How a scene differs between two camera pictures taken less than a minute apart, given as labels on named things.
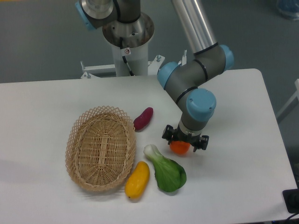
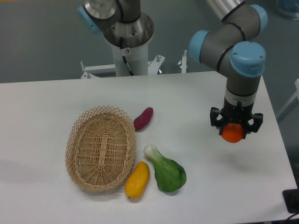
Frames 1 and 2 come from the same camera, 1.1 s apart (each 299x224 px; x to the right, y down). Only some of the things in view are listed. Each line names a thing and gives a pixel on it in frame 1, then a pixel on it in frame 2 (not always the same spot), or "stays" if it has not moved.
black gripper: x=177 y=134 → x=233 y=113
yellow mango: x=137 y=182 stays
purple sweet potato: x=140 y=122 stays
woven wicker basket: x=100 y=148 stays
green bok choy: x=170 y=176 stays
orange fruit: x=179 y=147 → x=232 y=133
